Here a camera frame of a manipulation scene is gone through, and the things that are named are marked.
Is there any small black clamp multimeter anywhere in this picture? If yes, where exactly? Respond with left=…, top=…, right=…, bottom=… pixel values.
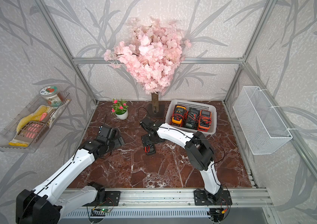
left=144, top=143, right=156, bottom=155

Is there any yellow ANENG multimeter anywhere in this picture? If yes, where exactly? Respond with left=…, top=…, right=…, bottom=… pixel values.
left=170, top=105, right=186, bottom=127

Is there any small black multimeter front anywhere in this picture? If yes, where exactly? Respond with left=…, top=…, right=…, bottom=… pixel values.
left=184, top=107, right=200, bottom=130

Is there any orange multimeter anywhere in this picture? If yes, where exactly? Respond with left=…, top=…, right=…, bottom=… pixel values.
left=198, top=110, right=212, bottom=132

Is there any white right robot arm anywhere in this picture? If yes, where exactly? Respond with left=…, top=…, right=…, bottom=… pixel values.
left=140, top=117, right=223, bottom=198

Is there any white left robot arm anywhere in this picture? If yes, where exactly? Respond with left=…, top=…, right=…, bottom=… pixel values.
left=15, top=125, right=125, bottom=224

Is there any white plastic perforated basket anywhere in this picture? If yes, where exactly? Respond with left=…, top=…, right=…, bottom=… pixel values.
left=165, top=99, right=217, bottom=136

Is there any small potted pink flower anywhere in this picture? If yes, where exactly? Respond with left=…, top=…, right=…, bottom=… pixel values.
left=112, top=99, right=128, bottom=120

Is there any green circuit board left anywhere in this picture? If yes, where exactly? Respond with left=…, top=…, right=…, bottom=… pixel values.
left=90, top=207, right=112, bottom=217

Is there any pink grid brush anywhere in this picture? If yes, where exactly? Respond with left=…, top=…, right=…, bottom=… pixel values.
left=8, top=113, right=48, bottom=147

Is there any pink cherry blossom tree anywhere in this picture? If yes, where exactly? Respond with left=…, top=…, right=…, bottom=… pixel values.
left=104, top=18, right=192, bottom=107

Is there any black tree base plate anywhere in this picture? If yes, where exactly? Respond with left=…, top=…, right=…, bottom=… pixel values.
left=146, top=104, right=165, bottom=118

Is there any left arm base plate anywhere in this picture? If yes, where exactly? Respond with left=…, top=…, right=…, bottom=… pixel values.
left=84, top=191, right=121, bottom=207

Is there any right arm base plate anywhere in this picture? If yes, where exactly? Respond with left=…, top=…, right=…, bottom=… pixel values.
left=194, top=186, right=232, bottom=206

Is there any clear acrylic wall shelf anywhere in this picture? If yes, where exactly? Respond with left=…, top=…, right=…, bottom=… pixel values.
left=0, top=92, right=71, bottom=153

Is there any white wire mesh wall basket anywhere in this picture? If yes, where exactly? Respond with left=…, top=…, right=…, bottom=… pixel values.
left=233, top=86, right=293, bottom=155

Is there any aluminium front rail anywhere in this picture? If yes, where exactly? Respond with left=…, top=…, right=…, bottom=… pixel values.
left=36, top=188, right=274, bottom=210

